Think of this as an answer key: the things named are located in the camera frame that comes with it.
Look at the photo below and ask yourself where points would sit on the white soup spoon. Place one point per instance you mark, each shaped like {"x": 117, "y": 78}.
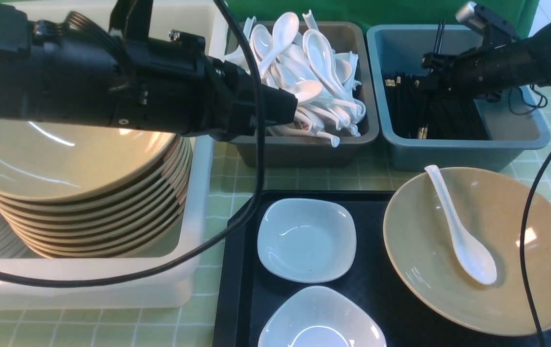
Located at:
{"x": 472, "y": 256}

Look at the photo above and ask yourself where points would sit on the blue-grey chopstick bin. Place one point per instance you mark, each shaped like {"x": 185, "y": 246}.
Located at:
{"x": 399, "y": 49}

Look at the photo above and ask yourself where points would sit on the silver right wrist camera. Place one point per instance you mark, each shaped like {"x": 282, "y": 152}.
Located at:
{"x": 480, "y": 19}

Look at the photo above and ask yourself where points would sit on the green checkered tablecloth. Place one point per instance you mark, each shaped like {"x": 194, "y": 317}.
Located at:
{"x": 232, "y": 184}

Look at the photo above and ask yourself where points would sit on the pile of white soup spoons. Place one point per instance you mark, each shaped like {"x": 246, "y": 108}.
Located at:
{"x": 297, "y": 57}

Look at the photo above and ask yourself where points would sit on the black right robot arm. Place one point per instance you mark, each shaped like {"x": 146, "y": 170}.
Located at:
{"x": 540, "y": 48}

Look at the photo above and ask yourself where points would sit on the white square dish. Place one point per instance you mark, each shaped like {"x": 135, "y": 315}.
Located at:
{"x": 318, "y": 316}
{"x": 307, "y": 240}

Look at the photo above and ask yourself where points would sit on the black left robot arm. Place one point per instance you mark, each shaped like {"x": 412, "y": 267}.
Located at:
{"x": 75, "y": 72}

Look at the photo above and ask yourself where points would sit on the stack of tan bowls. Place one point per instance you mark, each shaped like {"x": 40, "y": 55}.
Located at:
{"x": 118, "y": 223}

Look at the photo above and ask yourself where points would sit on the grey spoon bin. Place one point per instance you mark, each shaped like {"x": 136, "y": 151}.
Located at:
{"x": 309, "y": 152}

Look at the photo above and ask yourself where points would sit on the green fabric backdrop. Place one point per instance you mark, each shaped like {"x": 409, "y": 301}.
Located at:
{"x": 364, "y": 13}

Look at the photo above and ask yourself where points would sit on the pile of black chopsticks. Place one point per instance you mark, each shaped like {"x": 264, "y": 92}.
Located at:
{"x": 442, "y": 118}

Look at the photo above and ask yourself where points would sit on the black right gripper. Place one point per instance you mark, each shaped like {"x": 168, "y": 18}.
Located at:
{"x": 478, "y": 72}

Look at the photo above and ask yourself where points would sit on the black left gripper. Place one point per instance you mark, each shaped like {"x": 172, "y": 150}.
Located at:
{"x": 178, "y": 89}

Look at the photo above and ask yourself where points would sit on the large white plastic tub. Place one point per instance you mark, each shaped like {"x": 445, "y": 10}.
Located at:
{"x": 174, "y": 287}

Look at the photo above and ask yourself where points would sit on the black serving tray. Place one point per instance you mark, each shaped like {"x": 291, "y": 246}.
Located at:
{"x": 249, "y": 294}

